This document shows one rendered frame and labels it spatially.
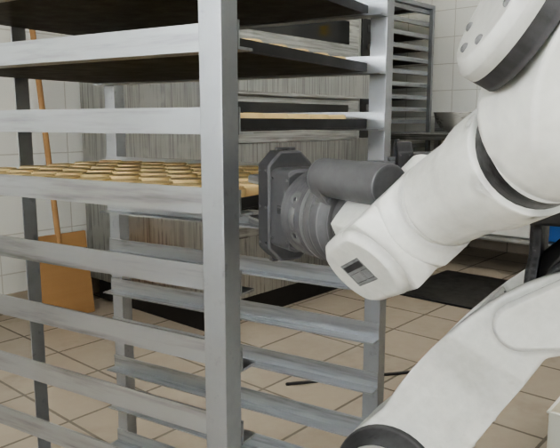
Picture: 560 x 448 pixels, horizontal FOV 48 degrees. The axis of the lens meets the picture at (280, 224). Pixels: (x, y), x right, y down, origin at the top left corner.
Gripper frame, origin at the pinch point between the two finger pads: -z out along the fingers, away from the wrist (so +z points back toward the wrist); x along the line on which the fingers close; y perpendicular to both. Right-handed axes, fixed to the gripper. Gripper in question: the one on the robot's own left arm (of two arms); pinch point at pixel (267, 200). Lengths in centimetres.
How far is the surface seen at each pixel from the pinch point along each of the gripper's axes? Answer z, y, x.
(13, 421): -35, 26, -36
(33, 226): -63, 17, -11
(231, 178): 2.8, 5.8, 3.1
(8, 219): -275, 1, -38
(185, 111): -4.3, 8.2, 10.2
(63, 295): -251, -19, -75
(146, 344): -10.6, 11.8, -18.6
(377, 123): -19.8, -31.1, 8.9
